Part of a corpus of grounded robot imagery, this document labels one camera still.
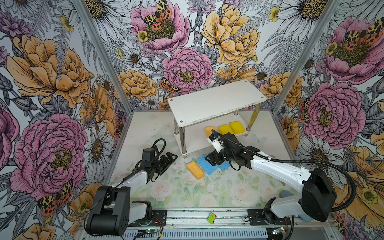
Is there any yellow sponge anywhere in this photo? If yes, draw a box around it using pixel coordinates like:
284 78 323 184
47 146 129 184
218 125 235 135
230 121 245 135

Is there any yellow sponge front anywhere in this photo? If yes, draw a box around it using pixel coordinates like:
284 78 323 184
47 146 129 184
230 121 245 135

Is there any blue sponge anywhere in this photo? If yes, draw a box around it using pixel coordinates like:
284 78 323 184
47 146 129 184
218 161 231 172
197 154 218 176

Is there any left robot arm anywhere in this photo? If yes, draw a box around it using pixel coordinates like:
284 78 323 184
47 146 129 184
84 147 178 236

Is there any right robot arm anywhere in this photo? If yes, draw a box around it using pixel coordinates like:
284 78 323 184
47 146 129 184
205 129 337 225

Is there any white two-tier shelf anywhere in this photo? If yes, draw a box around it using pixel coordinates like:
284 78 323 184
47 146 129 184
168 80 267 156

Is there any blue grey oval pad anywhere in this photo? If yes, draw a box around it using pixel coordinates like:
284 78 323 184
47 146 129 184
279 190 296 199

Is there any green orange small block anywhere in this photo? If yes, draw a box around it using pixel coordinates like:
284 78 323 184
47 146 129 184
207 213 217 224

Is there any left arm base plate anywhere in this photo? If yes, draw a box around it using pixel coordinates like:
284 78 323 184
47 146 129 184
129 210 168 227

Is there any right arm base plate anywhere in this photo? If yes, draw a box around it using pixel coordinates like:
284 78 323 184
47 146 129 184
244 209 291 226

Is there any aluminium front rail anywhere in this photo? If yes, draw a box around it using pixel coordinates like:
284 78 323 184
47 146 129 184
76 206 337 240

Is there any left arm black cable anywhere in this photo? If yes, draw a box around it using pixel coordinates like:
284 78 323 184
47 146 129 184
83 138 167 238

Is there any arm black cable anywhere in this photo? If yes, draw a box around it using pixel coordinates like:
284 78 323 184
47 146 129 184
83 138 167 238
211 129 358 240

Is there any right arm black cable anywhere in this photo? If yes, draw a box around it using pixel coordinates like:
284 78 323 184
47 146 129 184
211 129 358 240

